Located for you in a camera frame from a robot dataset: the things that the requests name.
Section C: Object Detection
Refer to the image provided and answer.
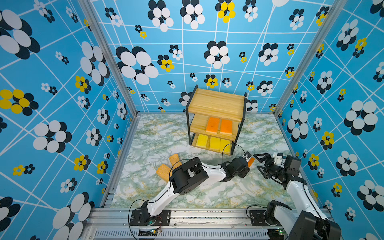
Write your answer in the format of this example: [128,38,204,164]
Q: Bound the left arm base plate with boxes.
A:
[129,209,171,226]

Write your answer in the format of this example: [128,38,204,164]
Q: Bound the orange sponge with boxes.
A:
[220,120,233,135]
[248,157,255,168]
[206,117,220,134]

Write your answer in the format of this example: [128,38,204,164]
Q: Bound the wooden three-tier shelf black frame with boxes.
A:
[186,85,248,155]

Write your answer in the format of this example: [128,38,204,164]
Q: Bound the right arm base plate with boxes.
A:
[248,210,282,227]

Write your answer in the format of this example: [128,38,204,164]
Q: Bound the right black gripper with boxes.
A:
[254,154,287,180]

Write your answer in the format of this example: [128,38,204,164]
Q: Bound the yellow sponge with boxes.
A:
[209,137,221,151]
[196,134,209,148]
[220,139,232,155]

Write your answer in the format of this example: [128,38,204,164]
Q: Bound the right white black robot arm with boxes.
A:
[254,153,342,240]

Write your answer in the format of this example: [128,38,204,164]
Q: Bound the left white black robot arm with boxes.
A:
[141,156,250,222]

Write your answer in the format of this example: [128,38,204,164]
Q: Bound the orange sponge front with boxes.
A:
[220,120,233,135]

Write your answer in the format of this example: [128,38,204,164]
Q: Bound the aluminium front rail frame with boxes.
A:
[79,207,343,240]

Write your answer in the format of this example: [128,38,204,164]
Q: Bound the tan sponge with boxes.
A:
[169,154,182,169]
[156,164,172,182]

